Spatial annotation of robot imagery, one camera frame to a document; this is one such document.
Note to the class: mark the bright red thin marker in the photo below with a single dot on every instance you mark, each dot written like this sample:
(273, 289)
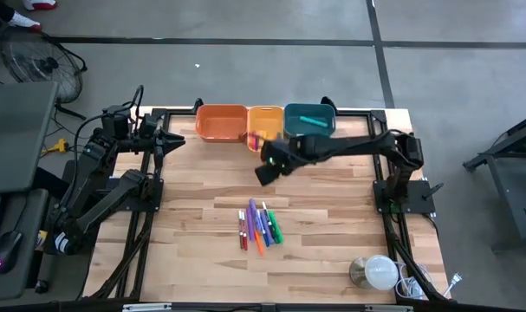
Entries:
(244, 236)

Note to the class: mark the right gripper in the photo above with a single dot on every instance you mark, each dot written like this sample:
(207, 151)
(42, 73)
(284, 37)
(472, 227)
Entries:
(284, 154)

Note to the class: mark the large grey panel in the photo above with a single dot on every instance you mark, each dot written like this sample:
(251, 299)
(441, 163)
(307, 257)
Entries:
(15, 134)

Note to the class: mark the pink highlighter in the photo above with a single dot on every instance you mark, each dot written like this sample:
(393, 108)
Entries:
(255, 141)

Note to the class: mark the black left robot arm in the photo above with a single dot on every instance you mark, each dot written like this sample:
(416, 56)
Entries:
(89, 173)

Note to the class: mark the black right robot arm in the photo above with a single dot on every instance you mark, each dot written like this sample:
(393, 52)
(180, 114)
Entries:
(353, 145)

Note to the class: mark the grey desk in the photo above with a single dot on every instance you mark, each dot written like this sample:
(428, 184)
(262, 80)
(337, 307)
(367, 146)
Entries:
(28, 277)

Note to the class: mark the person's shoe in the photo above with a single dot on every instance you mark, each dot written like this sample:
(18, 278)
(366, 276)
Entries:
(39, 3)
(26, 21)

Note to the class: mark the green thick marker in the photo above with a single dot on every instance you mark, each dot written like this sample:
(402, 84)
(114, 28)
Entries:
(277, 234)

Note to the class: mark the yellow plastic bin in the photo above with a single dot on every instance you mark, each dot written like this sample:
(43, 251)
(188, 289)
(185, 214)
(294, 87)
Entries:
(267, 119)

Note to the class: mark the small black knob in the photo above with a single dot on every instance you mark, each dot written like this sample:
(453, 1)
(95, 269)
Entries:
(42, 287)

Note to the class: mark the violet wide-cap marker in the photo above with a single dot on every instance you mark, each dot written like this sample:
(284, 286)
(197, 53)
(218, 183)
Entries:
(268, 232)

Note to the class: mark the white power plug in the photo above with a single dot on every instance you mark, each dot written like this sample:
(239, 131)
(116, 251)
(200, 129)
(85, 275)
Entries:
(456, 277)

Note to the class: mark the dark red thin marker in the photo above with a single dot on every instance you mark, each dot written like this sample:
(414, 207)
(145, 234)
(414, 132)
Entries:
(241, 234)

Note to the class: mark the white dome lamp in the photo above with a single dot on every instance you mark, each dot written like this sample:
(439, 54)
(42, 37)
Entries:
(379, 273)

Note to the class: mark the teal marker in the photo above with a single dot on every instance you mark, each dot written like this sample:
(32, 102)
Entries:
(313, 121)

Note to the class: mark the black frame bracket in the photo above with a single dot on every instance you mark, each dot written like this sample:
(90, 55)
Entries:
(327, 103)
(197, 105)

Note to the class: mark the orange plastic bin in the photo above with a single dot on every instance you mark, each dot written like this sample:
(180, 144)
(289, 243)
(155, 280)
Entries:
(221, 123)

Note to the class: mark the black aluminium table frame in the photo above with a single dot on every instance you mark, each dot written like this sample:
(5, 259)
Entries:
(377, 116)

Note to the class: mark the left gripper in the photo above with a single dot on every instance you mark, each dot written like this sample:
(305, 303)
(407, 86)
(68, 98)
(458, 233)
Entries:
(147, 143)

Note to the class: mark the black computer mouse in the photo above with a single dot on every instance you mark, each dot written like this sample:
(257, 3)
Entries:
(7, 251)

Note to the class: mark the silver bar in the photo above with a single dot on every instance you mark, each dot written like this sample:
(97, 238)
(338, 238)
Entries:
(388, 308)
(147, 307)

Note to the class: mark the orange highlighter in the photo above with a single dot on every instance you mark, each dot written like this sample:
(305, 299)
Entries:
(259, 245)

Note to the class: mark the purple thick marker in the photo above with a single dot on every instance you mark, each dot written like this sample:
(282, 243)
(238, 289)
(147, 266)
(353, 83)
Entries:
(251, 225)
(254, 208)

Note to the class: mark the yellow power plug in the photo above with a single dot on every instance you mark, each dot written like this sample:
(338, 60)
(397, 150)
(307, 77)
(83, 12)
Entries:
(61, 146)

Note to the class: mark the black lever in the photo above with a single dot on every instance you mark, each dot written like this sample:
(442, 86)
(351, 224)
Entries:
(433, 190)

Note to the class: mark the yellow tag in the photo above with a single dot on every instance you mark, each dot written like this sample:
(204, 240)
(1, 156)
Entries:
(41, 239)

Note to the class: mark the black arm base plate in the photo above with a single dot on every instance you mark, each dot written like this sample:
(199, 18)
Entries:
(155, 204)
(418, 195)

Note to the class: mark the blue marker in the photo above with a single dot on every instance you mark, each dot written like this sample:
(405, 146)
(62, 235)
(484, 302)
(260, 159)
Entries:
(264, 236)

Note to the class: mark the black floor fan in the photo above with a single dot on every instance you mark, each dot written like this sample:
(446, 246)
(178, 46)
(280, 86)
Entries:
(41, 65)

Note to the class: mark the black white marker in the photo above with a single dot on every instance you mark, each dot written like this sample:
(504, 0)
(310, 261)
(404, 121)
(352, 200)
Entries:
(267, 210)

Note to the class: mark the black metal cart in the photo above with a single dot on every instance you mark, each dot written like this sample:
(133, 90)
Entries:
(511, 208)

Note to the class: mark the teal plastic bin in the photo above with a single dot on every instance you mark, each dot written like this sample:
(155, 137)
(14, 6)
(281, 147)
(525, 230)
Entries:
(319, 110)

